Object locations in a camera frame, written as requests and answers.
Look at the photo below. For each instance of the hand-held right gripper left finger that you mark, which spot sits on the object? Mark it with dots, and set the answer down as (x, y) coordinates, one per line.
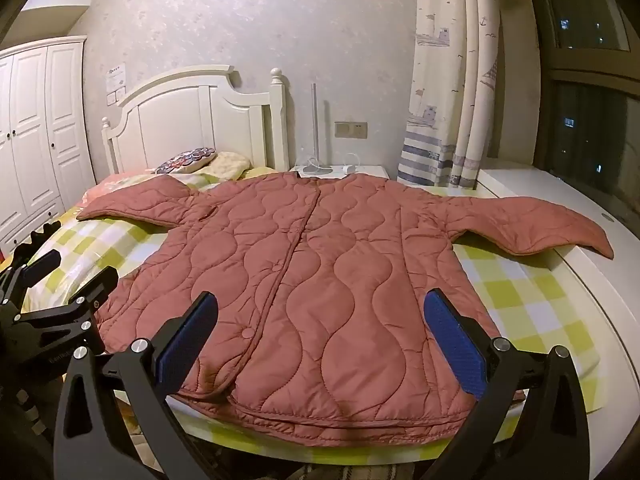
(192, 335)

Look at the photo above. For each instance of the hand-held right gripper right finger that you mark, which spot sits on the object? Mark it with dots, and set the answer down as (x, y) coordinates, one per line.
(452, 340)

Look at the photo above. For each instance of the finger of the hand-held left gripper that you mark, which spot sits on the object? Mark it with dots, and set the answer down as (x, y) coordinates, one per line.
(42, 266)
(95, 287)

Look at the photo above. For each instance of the pink quilted jacket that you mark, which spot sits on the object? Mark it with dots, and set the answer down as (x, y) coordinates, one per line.
(320, 285)

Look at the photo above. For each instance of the white wardrobe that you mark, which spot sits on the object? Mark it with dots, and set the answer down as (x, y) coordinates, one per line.
(35, 135)

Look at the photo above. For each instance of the patterned pillow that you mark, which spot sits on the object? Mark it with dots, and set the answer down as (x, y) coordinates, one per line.
(187, 160)

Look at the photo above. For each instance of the white window bench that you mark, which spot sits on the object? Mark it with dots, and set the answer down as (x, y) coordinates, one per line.
(540, 190)

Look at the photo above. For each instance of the yellow pillow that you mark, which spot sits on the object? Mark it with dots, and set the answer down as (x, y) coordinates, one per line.
(230, 165)

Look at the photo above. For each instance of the white wooden headboard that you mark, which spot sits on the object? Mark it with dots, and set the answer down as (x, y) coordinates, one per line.
(170, 120)

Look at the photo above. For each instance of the white nightstand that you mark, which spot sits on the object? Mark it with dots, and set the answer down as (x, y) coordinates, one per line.
(367, 170)

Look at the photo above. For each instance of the white pole lamp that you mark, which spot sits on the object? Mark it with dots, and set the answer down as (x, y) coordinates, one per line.
(314, 125)

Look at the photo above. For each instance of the dark window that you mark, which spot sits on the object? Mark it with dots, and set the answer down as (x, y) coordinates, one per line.
(585, 130)

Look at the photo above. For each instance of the printed striped curtain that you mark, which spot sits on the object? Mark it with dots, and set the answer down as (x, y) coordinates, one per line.
(435, 85)

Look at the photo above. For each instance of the paper wall notice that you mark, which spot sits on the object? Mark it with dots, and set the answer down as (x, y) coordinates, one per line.
(116, 77)

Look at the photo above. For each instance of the wall socket plate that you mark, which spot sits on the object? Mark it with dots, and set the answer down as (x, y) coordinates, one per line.
(351, 130)

